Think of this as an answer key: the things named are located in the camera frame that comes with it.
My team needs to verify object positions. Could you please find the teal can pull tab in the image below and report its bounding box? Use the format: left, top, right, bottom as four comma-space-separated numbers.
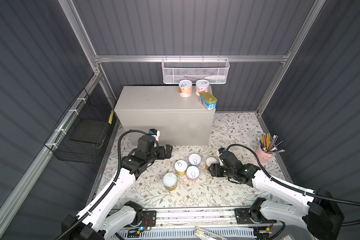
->
189, 154, 202, 168

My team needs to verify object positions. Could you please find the green orange can plastic lid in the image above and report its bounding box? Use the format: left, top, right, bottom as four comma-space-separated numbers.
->
163, 173, 177, 191

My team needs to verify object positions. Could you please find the gold rectangular tin can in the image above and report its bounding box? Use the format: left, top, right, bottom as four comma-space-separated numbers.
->
200, 91, 217, 111

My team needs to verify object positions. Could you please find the orange can pull tab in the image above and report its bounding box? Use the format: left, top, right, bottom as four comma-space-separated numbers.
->
179, 80, 193, 98

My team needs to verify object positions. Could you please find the pink white can pull tab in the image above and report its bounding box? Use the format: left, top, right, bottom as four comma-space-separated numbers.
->
196, 80, 210, 96

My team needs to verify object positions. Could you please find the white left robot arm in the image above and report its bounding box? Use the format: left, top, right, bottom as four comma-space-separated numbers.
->
57, 129, 166, 240

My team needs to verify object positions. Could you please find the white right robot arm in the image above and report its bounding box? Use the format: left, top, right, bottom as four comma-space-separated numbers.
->
208, 148, 360, 240

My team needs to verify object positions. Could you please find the yellow can pull tab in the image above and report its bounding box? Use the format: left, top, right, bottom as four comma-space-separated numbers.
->
175, 160, 188, 176

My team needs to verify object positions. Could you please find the pink pencil cup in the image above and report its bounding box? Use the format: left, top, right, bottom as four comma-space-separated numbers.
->
255, 145, 273, 164

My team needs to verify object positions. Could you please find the grey metal cabinet box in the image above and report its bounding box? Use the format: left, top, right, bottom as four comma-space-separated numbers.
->
115, 86, 215, 146

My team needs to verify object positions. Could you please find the pencils bundle in cup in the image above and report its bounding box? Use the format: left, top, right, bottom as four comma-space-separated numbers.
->
260, 133, 286, 154

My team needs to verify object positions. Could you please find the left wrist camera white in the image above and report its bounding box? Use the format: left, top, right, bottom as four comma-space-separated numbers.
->
149, 129, 160, 142

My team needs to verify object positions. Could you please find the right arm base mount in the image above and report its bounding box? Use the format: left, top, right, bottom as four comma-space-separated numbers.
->
234, 198, 277, 225

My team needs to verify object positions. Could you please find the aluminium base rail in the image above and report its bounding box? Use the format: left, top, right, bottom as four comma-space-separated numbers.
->
68, 205, 313, 232

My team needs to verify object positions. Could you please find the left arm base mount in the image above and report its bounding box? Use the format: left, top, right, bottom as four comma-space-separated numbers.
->
124, 210, 158, 228

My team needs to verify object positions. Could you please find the black wire mesh basket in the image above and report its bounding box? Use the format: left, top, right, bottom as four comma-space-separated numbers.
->
45, 90, 116, 164

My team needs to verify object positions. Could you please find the white wire mesh basket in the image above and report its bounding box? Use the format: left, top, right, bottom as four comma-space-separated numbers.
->
161, 58, 230, 85

